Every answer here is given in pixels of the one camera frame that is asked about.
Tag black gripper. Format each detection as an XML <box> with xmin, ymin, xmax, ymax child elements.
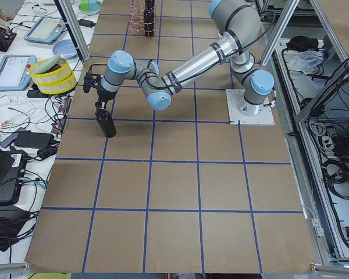
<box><xmin>95</xmin><ymin>87</ymin><xmax>117</xmax><ymax>109</ymax></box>

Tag dark glass wine bottle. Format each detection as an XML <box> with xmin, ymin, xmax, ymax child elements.
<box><xmin>95</xmin><ymin>108</ymin><xmax>116</xmax><ymax>138</ymax></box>

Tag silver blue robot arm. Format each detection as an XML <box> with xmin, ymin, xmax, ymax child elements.
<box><xmin>95</xmin><ymin>1</ymin><xmax>274</xmax><ymax>111</ymax></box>

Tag dark wine bottle left slot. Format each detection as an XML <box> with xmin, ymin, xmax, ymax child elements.
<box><xmin>143</xmin><ymin>0</ymin><xmax>155</xmax><ymax>37</ymax></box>

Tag yellow banded wooden steamer stack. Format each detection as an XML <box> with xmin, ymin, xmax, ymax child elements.
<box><xmin>28</xmin><ymin>57</ymin><xmax>77</xmax><ymax>95</ymax></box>

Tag light blue plate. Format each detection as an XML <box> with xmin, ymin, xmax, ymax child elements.
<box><xmin>52</xmin><ymin>39</ymin><xmax>78</xmax><ymax>59</ymax></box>

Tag pale green steamer lid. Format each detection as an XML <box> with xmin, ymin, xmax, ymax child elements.
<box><xmin>29</xmin><ymin>55</ymin><xmax>60</xmax><ymax>74</ymax></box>

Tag black power brick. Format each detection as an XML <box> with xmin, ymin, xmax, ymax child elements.
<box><xmin>14</xmin><ymin>131</ymin><xmax>54</xmax><ymax>149</ymax></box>

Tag black power adapter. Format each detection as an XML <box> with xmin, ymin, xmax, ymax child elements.
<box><xmin>78</xmin><ymin>19</ymin><xmax>96</xmax><ymax>28</ymax></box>

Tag lower teach pendant tablet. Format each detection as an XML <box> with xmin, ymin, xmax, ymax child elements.
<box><xmin>0</xmin><ymin>55</ymin><xmax>37</xmax><ymax>92</ymax></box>

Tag teach pendant tablet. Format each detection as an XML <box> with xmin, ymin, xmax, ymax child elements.
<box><xmin>0</xmin><ymin>55</ymin><xmax>37</xmax><ymax>92</ymax></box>
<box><xmin>24</xmin><ymin>16</ymin><xmax>66</xmax><ymax>44</ymax></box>

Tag upper teach pendant tablet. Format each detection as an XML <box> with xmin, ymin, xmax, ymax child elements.
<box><xmin>24</xmin><ymin>16</ymin><xmax>66</xmax><ymax>44</ymax></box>

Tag green blue bowl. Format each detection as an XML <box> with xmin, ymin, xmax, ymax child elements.
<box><xmin>78</xmin><ymin>0</ymin><xmax>102</xmax><ymax>15</ymax></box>

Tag black laptop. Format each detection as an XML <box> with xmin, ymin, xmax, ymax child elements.
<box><xmin>0</xmin><ymin>149</ymin><xmax>27</xmax><ymax>206</ymax></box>

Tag black cloth bundle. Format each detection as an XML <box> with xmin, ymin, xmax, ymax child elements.
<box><xmin>286</xmin><ymin>35</ymin><xmax>319</xmax><ymax>52</ymax></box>

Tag crumpled white cloth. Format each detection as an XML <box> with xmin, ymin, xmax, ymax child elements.
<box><xmin>287</xmin><ymin>50</ymin><xmax>324</xmax><ymax>75</ymax></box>

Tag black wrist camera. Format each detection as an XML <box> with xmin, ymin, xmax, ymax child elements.
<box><xmin>83</xmin><ymin>73</ymin><xmax>101</xmax><ymax>94</ymax></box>

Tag copper wire wine basket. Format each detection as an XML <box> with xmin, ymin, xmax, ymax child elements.
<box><xmin>129</xmin><ymin>0</ymin><xmax>156</xmax><ymax>36</ymax></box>

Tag aluminium frame post left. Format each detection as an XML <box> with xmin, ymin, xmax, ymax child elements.
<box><xmin>55</xmin><ymin>0</ymin><xmax>90</xmax><ymax>63</ymax></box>

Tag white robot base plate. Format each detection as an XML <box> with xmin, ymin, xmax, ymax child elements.
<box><xmin>226</xmin><ymin>89</ymin><xmax>275</xmax><ymax>126</ymax></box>

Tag coiled black cables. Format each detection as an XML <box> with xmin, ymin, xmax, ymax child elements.
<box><xmin>321</xmin><ymin>158</ymin><xmax>349</xmax><ymax>201</ymax></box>

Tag aluminium frame rail right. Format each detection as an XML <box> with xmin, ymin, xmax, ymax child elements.
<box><xmin>296</xmin><ymin>49</ymin><xmax>349</xmax><ymax>123</ymax></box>

